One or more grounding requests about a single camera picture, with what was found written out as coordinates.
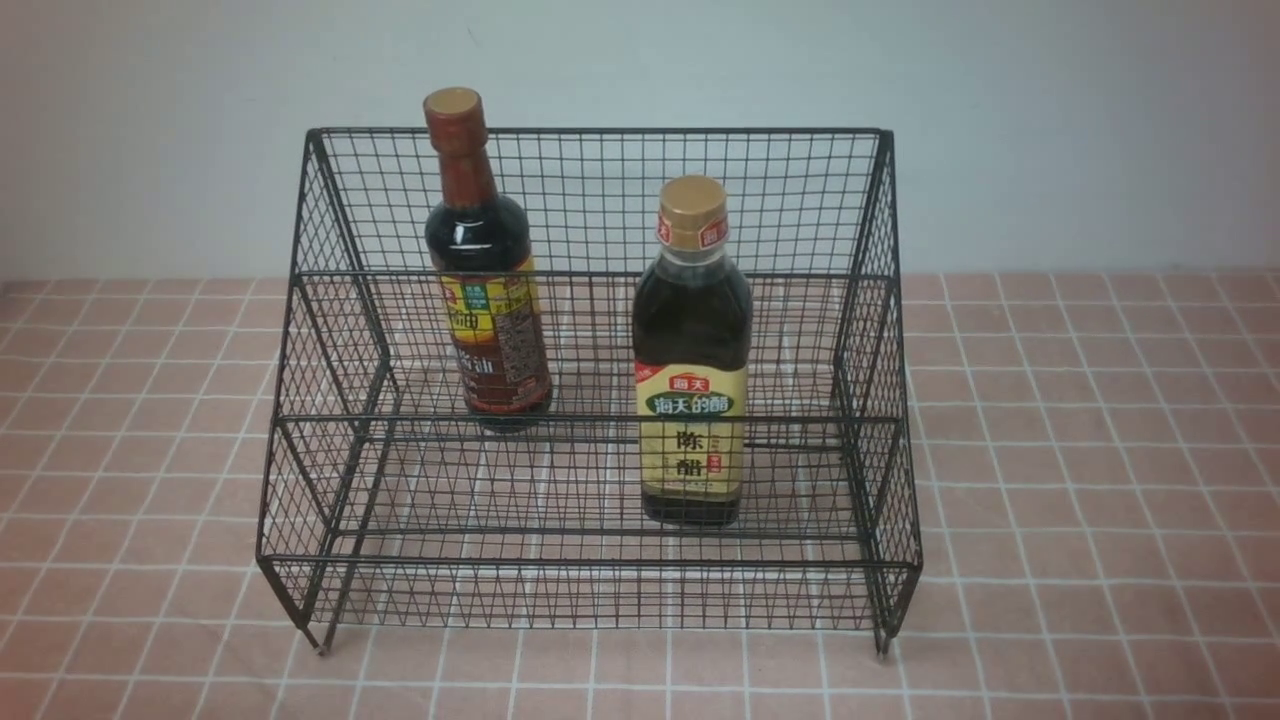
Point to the soy sauce bottle red cap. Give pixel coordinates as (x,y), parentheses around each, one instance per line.
(479,242)

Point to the vinegar bottle gold cap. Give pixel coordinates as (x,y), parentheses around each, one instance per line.
(692,324)

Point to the black wire mesh rack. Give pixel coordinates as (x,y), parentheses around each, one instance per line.
(387,502)

